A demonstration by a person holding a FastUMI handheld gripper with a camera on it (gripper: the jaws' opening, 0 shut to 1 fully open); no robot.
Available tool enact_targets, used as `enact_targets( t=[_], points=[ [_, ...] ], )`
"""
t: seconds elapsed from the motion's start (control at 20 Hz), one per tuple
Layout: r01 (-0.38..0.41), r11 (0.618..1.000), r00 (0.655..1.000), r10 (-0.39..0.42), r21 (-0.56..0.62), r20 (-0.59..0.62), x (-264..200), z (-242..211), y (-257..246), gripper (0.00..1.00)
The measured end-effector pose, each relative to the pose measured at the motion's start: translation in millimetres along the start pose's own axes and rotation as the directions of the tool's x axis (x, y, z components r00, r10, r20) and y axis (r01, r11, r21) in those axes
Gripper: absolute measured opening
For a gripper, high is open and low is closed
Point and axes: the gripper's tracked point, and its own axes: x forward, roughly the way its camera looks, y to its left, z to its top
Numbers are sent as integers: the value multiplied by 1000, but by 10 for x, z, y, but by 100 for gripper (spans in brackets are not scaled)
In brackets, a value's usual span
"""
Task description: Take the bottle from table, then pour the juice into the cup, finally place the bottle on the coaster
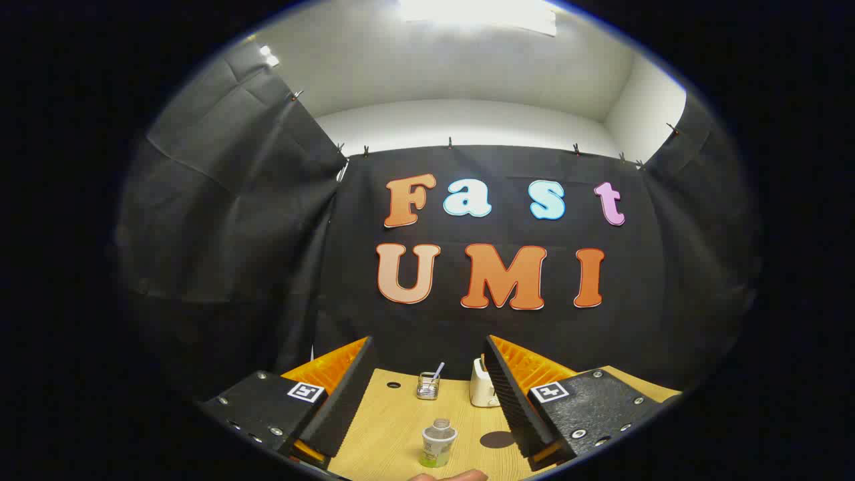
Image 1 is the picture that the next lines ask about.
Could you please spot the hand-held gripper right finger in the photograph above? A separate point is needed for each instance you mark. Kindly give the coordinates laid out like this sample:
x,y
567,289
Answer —
x,y
518,407

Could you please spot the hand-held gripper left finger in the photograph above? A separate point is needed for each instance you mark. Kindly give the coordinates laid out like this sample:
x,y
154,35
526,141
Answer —
x,y
344,407

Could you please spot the dark brown round coaster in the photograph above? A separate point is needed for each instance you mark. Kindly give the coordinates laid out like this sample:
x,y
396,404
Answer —
x,y
495,439

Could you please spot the clear bottle with white label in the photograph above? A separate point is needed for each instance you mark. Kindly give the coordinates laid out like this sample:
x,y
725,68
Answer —
x,y
437,444

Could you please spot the cream toaster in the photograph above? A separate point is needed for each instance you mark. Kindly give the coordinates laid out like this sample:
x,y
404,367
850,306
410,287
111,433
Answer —
x,y
479,387

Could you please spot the wooden table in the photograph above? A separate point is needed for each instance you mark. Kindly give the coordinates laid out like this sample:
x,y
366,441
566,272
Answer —
x,y
394,427

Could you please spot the striped straw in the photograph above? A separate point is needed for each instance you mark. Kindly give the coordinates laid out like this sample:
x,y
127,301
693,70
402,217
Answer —
x,y
438,370

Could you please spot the ceiling light panel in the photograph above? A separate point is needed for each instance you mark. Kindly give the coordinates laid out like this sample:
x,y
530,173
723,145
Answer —
x,y
474,13

